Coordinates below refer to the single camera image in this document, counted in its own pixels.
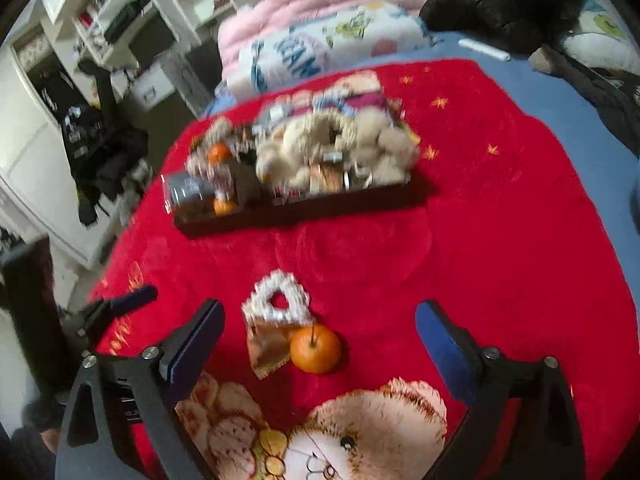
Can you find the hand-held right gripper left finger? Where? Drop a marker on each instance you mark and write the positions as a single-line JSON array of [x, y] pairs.
[[195, 345]]

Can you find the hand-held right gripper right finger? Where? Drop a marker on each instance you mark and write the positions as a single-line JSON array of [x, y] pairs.
[[442, 345]]

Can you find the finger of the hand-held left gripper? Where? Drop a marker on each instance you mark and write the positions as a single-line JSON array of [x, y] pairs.
[[132, 301]]

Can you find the white crochet scrunchie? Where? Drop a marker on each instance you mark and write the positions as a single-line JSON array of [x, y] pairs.
[[260, 305]]

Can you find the tangerine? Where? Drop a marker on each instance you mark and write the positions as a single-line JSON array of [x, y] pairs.
[[225, 206], [316, 350], [219, 154]]

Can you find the black rectangular tray box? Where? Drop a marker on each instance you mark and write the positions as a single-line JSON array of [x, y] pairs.
[[310, 212]]

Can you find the cream crochet scrunchie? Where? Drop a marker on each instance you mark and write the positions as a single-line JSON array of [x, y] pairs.
[[305, 127]]

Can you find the black packet with clear plastic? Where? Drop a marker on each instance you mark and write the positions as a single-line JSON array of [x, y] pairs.
[[187, 192]]

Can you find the red printed blanket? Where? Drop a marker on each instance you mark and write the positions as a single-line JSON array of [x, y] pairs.
[[475, 220]]

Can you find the pile of dark clothes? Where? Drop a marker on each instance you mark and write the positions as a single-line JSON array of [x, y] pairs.
[[100, 160]]

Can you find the white cabinet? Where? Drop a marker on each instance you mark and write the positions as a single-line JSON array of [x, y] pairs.
[[35, 170]]

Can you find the dark brown plush toy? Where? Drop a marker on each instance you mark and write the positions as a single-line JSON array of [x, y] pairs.
[[245, 182]]

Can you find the white rabbit plush toy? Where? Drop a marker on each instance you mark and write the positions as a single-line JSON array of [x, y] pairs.
[[272, 160]]

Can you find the beige fluffy plush ball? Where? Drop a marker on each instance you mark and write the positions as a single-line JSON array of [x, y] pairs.
[[390, 150]]

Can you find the dark clothing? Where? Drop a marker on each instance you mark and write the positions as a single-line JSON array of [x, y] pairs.
[[615, 105]]

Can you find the white stick remote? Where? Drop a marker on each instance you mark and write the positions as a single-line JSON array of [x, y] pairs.
[[482, 50]]

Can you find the white cartoon print pillow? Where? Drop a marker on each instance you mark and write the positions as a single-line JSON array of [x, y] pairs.
[[350, 40]]

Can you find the white printed pillow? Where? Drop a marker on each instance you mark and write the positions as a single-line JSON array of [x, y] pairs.
[[600, 45]]

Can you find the black puffy jacket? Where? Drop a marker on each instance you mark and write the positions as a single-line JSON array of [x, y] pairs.
[[500, 0]]

